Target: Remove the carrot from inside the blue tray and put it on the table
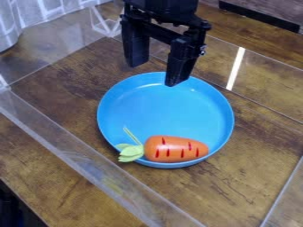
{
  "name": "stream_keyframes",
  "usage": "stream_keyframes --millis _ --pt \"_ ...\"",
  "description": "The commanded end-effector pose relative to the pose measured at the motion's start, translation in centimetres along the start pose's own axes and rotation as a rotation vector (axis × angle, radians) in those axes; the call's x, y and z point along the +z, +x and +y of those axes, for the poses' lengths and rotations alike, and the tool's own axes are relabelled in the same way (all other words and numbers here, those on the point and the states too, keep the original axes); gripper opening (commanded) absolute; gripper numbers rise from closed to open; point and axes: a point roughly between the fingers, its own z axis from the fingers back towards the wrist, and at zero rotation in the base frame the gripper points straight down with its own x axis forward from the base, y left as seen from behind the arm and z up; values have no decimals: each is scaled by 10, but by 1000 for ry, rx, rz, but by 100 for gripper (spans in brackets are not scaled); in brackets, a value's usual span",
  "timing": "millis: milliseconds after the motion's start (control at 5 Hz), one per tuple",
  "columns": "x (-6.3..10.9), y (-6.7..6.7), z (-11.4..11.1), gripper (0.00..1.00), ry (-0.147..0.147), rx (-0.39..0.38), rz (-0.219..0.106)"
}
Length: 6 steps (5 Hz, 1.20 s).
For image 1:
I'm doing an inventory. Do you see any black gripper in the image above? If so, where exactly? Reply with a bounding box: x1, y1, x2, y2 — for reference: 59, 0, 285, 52
120, 0, 213, 87

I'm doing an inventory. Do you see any blue round tray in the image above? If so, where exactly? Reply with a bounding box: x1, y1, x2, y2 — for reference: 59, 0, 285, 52
96, 71, 235, 169

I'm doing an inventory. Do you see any orange toy carrot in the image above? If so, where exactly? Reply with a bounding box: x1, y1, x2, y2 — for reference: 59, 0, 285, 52
116, 128, 210, 163

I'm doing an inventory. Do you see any white patterned curtain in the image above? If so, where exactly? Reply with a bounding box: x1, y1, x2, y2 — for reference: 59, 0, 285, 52
0, 0, 111, 52

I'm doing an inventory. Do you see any clear acrylic barrier strip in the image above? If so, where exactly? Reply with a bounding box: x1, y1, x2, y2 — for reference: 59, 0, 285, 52
0, 87, 205, 227

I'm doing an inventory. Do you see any clear acrylic corner bracket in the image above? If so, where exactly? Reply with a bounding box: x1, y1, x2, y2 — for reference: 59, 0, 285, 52
90, 7, 120, 37

